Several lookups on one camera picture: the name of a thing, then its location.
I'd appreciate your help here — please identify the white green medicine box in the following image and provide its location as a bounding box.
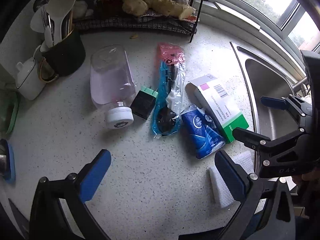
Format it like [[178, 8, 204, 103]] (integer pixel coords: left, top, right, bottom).
[[185, 74, 249, 144]]

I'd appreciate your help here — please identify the black green power adapter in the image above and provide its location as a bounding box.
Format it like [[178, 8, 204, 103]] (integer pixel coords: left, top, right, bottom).
[[130, 86, 158, 120]]

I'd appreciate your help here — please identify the white rice spoon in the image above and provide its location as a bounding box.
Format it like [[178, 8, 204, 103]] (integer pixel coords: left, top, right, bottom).
[[46, 0, 75, 45]]

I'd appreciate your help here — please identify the stainless steel sink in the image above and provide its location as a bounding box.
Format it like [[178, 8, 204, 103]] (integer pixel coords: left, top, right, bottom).
[[231, 43, 298, 175]]

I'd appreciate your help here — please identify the white sponge piece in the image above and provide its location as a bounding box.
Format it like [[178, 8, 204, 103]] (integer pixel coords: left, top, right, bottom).
[[208, 151, 254, 209]]

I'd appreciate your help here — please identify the clear plastic bottle white cap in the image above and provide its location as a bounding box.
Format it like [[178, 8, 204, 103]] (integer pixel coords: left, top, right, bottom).
[[90, 44, 136, 129]]

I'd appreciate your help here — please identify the black utensil holder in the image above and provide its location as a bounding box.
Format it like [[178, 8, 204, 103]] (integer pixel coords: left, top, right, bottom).
[[38, 29, 86, 83]]

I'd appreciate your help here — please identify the white ceramic jar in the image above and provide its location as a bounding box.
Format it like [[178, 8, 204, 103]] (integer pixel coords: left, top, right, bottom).
[[15, 45, 46, 101]]

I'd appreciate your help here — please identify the blue tissue pack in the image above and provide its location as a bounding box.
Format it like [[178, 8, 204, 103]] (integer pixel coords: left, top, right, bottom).
[[181, 104, 225, 159]]

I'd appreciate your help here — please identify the ginger root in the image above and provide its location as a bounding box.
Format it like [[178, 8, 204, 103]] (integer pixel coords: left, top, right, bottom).
[[122, 0, 195, 20]]

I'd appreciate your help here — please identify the blue packaged black spoon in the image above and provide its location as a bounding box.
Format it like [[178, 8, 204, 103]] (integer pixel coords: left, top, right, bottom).
[[152, 42, 186, 139]]

